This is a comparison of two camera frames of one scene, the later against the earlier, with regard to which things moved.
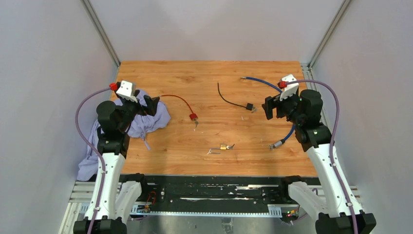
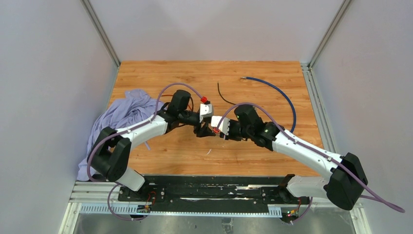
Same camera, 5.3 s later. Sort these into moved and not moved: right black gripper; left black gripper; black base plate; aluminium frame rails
Moved: right black gripper; left black gripper
Not moved: aluminium frame rails; black base plate
